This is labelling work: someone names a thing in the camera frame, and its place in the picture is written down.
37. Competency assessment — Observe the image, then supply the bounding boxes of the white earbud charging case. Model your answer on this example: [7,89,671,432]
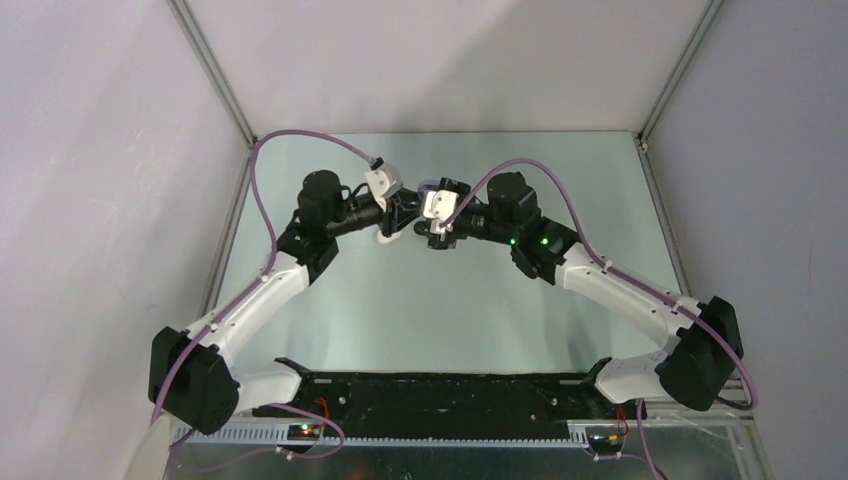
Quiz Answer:
[376,231,402,245]

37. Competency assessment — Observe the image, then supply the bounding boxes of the black earbud charging case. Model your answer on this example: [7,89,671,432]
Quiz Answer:
[414,221,429,237]

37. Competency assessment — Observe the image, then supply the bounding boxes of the purple earbud charging case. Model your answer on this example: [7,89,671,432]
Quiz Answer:
[417,179,440,195]

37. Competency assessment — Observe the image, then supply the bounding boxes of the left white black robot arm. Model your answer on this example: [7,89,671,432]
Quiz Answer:
[149,165,421,434]

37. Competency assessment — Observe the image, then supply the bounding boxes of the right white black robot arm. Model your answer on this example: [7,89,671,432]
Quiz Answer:
[415,172,744,418]

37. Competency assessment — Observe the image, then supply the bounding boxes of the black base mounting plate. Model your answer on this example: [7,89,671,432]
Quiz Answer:
[291,371,637,439]

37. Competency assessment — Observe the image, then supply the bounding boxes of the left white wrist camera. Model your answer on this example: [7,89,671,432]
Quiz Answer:
[365,157,403,200]

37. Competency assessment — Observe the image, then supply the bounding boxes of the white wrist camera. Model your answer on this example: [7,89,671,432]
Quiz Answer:
[421,190,459,222]
[365,157,403,200]

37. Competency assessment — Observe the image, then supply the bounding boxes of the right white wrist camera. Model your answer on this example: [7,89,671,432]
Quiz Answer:
[421,190,459,222]

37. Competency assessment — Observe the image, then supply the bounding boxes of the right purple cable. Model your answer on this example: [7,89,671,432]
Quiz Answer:
[445,158,761,480]

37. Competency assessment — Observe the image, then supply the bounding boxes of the purple cable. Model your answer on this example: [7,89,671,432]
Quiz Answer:
[445,158,761,480]
[150,129,386,460]

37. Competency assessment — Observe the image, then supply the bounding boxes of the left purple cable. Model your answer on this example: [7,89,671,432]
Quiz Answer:
[150,129,386,460]

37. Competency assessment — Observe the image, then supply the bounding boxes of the grey slotted cable duct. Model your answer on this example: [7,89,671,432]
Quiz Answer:
[187,422,589,449]

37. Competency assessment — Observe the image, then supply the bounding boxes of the left aluminium frame post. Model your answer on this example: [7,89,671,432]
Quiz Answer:
[166,0,257,148]

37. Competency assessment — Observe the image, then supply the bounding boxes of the aluminium frame post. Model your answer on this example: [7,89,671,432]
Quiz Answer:
[635,0,727,153]
[166,0,257,148]

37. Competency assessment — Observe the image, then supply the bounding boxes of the aluminium front frame rail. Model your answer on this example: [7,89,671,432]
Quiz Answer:
[152,377,757,427]

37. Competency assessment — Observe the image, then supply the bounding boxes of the right aluminium frame post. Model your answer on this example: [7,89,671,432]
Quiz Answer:
[635,0,727,153]

